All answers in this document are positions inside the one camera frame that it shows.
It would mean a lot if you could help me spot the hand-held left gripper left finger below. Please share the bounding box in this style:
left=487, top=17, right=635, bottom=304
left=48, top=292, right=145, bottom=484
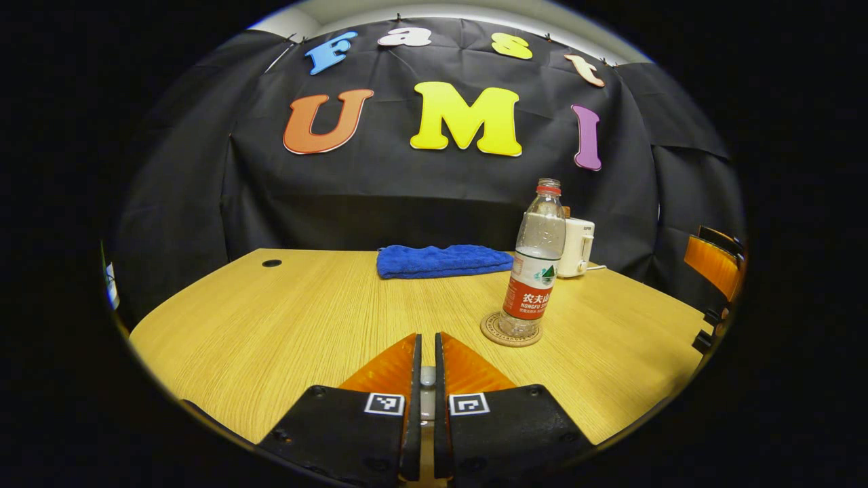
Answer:
left=258, top=332, right=422, bottom=483

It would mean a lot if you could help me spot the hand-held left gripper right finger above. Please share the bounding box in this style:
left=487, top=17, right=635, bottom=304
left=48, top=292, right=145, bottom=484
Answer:
left=434, top=331, right=594, bottom=483

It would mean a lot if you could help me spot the white teacup lid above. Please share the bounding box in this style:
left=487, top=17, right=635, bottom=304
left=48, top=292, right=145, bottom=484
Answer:
left=420, top=366, right=437, bottom=424

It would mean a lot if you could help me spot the round brown coaster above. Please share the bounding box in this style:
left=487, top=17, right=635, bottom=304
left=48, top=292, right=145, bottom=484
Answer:
left=480, top=310, right=543, bottom=348

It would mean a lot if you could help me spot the clear plastic water bottle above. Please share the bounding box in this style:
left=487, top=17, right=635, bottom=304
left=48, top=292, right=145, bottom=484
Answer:
left=500, top=178, right=568, bottom=340

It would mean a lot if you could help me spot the white toaster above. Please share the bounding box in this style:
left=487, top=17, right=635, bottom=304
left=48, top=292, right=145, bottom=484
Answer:
left=556, top=217, right=596, bottom=279

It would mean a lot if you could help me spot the blue folded towel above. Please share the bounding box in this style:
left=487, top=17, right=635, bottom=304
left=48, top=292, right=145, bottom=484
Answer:
left=376, top=245, right=515, bottom=280

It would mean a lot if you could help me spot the black backdrop cloth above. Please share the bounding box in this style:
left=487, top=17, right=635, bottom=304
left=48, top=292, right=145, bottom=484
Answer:
left=112, top=17, right=747, bottom=326

